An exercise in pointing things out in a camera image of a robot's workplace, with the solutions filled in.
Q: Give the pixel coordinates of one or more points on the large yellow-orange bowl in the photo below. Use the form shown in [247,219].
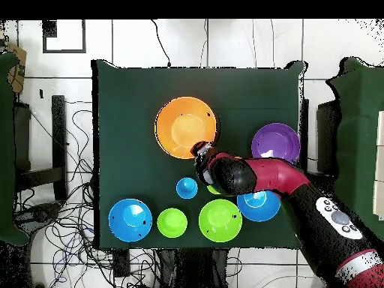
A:
[184,126]

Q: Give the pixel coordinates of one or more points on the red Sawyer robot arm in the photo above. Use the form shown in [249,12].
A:
[279,177]

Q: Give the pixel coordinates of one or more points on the blue plastic cup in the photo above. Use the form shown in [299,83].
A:
[187,188]

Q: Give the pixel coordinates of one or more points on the green plastic cup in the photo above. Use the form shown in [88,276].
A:
[212,190]

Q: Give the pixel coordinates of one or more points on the dark green tablecloth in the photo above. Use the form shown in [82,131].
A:
[135,135]

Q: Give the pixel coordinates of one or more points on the large green bowl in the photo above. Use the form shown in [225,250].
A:
[220,220]

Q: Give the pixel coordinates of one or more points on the purple shallow bowl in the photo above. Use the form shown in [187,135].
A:
[276,141]

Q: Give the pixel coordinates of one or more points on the small green bowl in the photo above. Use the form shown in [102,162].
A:
[172,222]

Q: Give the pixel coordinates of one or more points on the blue plastic bowl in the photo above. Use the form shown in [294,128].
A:
[130,220]
[259,208]

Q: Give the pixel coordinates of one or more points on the green cloth side table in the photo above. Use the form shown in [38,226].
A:
[357,135]
[6,150]

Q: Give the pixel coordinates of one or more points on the dark grey stand foot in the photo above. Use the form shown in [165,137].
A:
[39,214]

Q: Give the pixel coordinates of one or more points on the cardboard box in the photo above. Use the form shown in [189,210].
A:
[18,60]

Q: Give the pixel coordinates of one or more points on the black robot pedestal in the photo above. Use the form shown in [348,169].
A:
[198,270]

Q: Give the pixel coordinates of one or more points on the black metal frame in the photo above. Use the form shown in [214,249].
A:
[59,135]

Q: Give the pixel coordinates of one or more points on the black floor frame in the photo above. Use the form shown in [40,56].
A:
[49,30]

